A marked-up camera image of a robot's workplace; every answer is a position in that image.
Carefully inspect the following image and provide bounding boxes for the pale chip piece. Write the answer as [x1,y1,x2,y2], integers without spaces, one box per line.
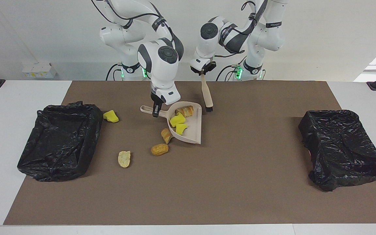
[118,150,132,168]

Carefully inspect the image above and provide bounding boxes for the rounded yellow sponge piece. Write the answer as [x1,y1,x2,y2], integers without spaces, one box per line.
[103,110,119,123]

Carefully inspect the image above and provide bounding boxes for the brown table mat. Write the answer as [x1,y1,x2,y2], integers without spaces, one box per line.
[3,81,376,225]

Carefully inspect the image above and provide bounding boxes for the notched yellow sponge piece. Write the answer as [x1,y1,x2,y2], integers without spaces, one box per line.
[170,112,186,128]

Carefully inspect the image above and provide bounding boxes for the pale beige foam chunk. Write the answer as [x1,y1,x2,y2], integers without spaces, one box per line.
[175,105,194,118]

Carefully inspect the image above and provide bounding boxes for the black bag lined bin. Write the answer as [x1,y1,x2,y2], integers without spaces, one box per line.
[298,109,376,192]
[17,101,104,182]

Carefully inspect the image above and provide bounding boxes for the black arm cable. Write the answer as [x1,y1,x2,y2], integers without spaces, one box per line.
[90,0,183,49]
[213,0,270,59]

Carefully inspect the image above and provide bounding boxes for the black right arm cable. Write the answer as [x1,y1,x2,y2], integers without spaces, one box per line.
[90,0,183,49]

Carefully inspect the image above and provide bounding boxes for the black right base cable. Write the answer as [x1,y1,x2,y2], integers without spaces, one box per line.
[106,63,123,81]

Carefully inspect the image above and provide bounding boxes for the beige plastic dustpan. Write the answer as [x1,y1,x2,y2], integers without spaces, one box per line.
[140,101,202,145]

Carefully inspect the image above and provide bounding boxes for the orange striped croissant piece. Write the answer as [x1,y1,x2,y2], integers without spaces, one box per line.
[161,128,174,145]

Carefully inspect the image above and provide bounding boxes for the beige hand brush black bristles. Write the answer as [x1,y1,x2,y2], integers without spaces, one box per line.
[200,72,214,112]

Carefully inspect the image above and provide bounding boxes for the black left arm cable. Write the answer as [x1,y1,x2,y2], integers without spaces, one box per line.
[213,0,270,59]

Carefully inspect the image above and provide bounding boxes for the black left base cable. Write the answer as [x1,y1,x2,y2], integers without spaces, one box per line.
[216,64,241,81]

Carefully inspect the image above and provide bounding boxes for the brown bread roll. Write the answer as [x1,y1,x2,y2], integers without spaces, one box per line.
[151,144,169,156]

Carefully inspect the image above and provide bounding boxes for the white wall socket box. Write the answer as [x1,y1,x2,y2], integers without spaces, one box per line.
[22,62,57,79]

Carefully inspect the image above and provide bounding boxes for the black base cable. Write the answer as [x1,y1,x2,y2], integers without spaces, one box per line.
[216,64,241,81]
[106,63,123,81]

